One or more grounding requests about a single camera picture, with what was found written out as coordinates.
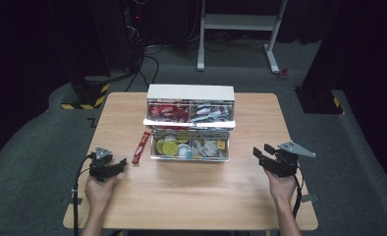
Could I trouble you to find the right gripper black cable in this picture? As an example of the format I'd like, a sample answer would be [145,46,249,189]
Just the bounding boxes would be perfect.
[292,165,305,220]

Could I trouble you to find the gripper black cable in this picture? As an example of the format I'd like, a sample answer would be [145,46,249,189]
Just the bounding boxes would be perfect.
[292,165,305,220]
[72,152,95,236]

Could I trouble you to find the clear drawer with round capsules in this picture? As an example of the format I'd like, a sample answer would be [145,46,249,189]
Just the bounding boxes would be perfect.
[149,129,231,162]

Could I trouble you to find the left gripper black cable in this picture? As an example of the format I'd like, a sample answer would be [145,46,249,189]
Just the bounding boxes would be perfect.
[72,152,95,236]

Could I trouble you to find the white metal stand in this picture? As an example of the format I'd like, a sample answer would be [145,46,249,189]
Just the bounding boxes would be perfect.
[196,0,290,75]

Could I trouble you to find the group of silver round capsules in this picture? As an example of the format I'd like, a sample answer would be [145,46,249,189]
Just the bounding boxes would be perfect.
[191,137,229,159]

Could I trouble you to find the black stand base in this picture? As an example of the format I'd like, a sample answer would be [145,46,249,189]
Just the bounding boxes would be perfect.
[294,86,345,115]

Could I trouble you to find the pile of silver sachets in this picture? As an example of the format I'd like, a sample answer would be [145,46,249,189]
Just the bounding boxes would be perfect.
[190,102,234,124]

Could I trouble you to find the clear drawer with sachets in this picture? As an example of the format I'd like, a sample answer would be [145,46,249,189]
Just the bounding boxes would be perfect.
[142,99,237,130]

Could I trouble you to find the black floor cables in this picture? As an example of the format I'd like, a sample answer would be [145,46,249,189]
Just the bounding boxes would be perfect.
[124,38,165,93]

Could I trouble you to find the small red floor object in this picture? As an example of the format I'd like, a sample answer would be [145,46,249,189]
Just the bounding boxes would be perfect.
[277,67,290,82]

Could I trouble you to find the group of green round capsules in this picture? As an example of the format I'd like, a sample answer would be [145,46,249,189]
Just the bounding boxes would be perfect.
[154,132,192,157]

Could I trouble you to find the grey table bracket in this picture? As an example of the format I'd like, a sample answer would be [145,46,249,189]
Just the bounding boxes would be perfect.
[301,193,320,204]

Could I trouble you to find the pile of red sachets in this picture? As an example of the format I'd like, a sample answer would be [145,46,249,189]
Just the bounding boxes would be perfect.
[147,102,192,124]

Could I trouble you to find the red stick sachet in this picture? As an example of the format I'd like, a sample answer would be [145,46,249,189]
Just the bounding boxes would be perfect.
[131,131,152,165]

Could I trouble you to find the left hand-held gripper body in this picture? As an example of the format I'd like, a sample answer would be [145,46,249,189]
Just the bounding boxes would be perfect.
[87,147,118,183]

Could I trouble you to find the white drawer organizer case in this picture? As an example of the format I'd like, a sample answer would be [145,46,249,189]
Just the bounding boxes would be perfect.
[145,84,236,132]

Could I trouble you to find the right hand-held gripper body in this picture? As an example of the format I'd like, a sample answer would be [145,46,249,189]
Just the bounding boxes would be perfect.
[259,140,317,179]

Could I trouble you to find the yellow-black striped stand base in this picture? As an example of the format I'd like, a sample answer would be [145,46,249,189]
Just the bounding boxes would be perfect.
[60,76,112,111]

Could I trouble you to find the person's left hand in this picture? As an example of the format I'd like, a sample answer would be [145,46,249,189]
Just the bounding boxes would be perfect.
[84,172,120,208]

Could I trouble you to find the person's right hand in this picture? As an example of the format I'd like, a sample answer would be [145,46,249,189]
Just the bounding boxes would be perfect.
[264,168,300,207]

